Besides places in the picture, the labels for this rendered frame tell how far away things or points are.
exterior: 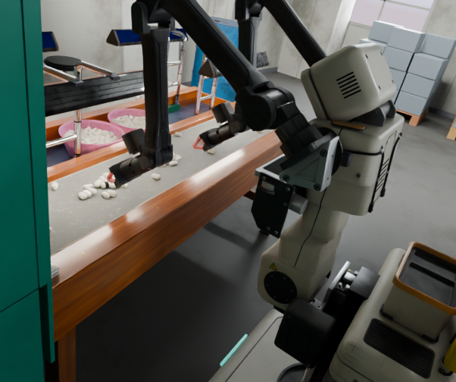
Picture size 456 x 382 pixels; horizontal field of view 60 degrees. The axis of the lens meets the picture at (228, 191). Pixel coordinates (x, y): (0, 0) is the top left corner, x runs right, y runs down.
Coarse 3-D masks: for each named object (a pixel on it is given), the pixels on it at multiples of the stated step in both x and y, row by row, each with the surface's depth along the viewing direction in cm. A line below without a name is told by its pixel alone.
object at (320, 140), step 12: (300, 120) 81; (276, 132) 84; (288, 132) 81; (300, 132) 80; (312, 132) 80; (288, 144) 81; (300, 144) 80; (312, 144) 77; (288, 156) 84; (300, 156) 79
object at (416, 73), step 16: (384, 32) 598; (400, 32) 551; (416, 32) 541; (384, 48) 569; (400, 48) 557; (416, 48) 550; (432, 48) 570; (448, 48) 559; (400, 64) 563; (416, 64) 552; (432, 64) 541; (400, 80) 570; (416, 80) 559; (432, 80) 548; (400, 96) 576; (416, 96) 565; (432, 96) 605; (416, 112) 572
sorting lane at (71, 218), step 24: (192, 144) 186; (240, 144) 197; (96, 168) 149; (168, 168) 160; (192, 168) 164; (48, 192) 130; (72, 192) 133; (96, 192) 136; (120, 192) 138; (144, 192) 141; (72, 216) 122; (96, 216) 124; (120, 216) 126; (72, 240) 112
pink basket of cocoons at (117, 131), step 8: (88, 120) 180; (64, 128) 171; (72, 128) 176; (104, 128) 182; (112, 128) 181; (120, 128) 179; (120, 136) 176; (64, 144) 166; (72, 144) 161; (88, 144) 159; (96, 144) 160; (104, 144) 162; (112, 144) 164; (72, 152) 165; (88, 152) 163
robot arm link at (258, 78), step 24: (144, 0) 92; (168, 0) 89; (192, 0) 89; (192, 24) 88; (216, 24) 89; (216, 48) 86; (240, 72) 84; (240, 96) 83; (264, 96) 81; (288, 96) 85; (264, 120) 82
